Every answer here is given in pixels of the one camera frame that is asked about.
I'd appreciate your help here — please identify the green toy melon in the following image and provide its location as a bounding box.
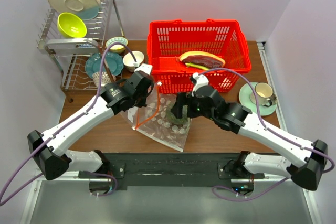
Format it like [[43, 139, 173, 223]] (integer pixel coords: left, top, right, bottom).
[[165, 102, 188, 125]]

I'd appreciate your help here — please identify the clear orange zip top bag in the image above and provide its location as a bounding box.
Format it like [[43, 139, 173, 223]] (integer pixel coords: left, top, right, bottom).
[[121, 81, 176, 130]]

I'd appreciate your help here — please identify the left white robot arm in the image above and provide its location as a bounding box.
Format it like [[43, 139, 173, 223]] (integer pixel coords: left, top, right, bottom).
[[27, 71, 154, 180]]

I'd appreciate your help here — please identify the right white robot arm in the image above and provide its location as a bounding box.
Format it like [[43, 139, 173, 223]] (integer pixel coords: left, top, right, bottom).
[[171, 85, 328, 191]]

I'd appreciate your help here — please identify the clear bag with white dots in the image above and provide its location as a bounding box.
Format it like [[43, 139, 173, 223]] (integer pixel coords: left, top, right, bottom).
[[125, 92, 192, 153]]

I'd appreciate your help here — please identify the cream white bowl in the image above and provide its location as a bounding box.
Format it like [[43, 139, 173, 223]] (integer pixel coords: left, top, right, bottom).
[[123, 51, 145, 72]]

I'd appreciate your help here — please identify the grey patterned white bowl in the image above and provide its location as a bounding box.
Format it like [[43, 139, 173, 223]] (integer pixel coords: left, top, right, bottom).
[[92, 71, 111, 87]]

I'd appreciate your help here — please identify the mint green saucer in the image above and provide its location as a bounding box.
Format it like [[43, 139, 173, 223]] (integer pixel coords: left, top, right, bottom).
[[238, 82, 278, 116]]

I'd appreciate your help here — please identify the green toy vegetable stick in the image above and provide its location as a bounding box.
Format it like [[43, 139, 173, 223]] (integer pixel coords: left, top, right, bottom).
[[185, 62, 209, 70]]

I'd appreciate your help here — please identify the toy steak slice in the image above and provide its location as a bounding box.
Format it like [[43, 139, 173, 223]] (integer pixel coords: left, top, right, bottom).
[[179, 51, 226, 69]]

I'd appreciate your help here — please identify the teal patterned small bowl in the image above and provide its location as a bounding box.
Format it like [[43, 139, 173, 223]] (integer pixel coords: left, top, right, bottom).
[[106, 37, 128, 54]]

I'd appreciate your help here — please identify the teal scalloped plate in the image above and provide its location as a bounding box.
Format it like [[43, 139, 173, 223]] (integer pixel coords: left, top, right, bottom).
[[85, 52, 124, 79]]

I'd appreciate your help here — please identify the red plastic shopping basket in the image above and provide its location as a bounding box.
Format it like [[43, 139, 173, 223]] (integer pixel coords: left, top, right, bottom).
[[147, 19, 251, 93]]

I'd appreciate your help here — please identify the cream enamel mug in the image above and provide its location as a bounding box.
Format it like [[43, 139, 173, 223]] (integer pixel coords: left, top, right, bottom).
[[250, 82, 277, 107]]

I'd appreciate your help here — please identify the metal dish rack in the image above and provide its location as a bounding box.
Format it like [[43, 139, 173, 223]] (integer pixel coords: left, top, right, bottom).
[[37, 0, 125, 102]]

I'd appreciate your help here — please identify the lime green bowl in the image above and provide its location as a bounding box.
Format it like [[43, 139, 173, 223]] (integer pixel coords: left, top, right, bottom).
[[57, 13, 87, 38]]

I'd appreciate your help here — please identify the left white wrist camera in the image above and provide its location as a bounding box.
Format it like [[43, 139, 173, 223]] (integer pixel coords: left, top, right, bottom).
[[134, 63, 153, 75]]

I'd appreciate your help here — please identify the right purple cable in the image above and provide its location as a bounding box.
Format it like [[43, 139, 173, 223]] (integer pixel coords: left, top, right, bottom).
[[199, 67, 333, 202]]

